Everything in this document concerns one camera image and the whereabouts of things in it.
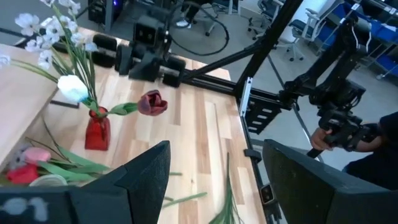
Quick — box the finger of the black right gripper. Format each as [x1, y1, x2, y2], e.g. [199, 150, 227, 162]
[92, 33, 118, 68]
[162, 55, 187, 88]

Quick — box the person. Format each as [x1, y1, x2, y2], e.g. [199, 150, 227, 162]
[175, 0, 212, 29]
[341, 111, 398, 191]

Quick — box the white artificial tulip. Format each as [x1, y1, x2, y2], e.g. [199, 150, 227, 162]
[29, 173, 208, 208]
[57, 74, 102, 114]

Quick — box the white frame office chair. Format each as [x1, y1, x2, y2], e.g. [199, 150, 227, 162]
[275, 0, 338, 62]

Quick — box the person's hand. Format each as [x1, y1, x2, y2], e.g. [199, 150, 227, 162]
[310, 127, 334, 152]

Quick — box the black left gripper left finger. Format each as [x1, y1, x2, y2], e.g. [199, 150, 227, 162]
[81, 140, 171, 224]

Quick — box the red ribbed glass vase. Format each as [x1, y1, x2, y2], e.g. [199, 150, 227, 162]
[84, 106, 112, 152]

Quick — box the black box with blue light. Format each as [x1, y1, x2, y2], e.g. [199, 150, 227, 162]
[88, 0, 124, 26]

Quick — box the rack with blue bins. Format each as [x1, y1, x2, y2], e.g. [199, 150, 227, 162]
[341, 0, 398, 78]

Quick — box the silver aluminium bracket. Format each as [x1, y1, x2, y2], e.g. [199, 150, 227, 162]
[239, 77, 253, 118]

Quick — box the black table-level camera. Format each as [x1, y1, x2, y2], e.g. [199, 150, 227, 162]
[259, 184, 276, 205]

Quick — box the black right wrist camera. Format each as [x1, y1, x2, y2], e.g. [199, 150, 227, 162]
[132, 14, 166, 45]

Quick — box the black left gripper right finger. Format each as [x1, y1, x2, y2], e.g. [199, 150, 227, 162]
[263, 139, 343, 224]

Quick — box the black aluminium rig frame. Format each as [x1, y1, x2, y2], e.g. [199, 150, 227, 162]
[0, 0, 304, 224]

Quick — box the dark red artificial tulip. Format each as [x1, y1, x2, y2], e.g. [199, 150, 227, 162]
[98, 89, 169, 118]

